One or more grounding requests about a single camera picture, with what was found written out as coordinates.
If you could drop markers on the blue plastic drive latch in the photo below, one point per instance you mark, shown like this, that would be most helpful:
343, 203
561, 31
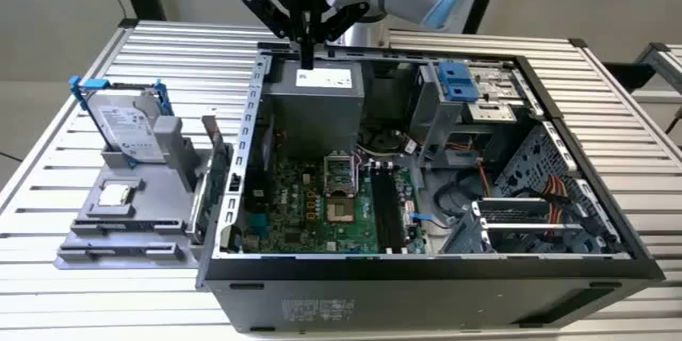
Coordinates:
455, 85

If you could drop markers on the grey parts rack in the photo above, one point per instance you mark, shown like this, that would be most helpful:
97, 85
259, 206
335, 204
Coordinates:
160, 197

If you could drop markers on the CPU socket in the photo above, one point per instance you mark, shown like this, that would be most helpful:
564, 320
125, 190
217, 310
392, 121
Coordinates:
340, 211

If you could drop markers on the black grey PC case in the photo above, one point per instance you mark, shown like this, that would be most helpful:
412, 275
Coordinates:
372, 301

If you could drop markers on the hard disk in blue carrier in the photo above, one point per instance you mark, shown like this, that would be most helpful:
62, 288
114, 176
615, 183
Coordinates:
124, 125

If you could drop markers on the small slatted metal table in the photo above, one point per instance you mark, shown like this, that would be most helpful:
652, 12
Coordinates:
663, 57

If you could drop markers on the black cooler fan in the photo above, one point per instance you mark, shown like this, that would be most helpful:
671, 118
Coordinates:
385, 139

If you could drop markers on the green motherboard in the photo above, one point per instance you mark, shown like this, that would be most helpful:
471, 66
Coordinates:
345, 237

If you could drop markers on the grey power supply unit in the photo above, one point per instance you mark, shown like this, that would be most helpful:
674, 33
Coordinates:
313, 117

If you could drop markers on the black RAM slot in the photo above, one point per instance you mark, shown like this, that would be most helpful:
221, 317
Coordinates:
391, 213
383, 213
376, 213

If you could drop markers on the black table connector bracket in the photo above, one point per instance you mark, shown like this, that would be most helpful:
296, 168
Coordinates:
634, 73

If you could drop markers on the green graphics card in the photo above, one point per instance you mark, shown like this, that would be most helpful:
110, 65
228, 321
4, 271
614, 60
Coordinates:
214, 173

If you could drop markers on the blue board connector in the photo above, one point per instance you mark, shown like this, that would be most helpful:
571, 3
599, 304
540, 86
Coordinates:
256, 224

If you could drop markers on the grey metal disk bay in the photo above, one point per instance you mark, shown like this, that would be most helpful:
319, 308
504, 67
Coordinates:
511, 209

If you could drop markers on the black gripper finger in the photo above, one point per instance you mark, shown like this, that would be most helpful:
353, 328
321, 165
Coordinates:
343, 21
265, 5

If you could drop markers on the silver CPU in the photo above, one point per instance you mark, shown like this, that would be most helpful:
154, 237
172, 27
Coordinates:
113, 194

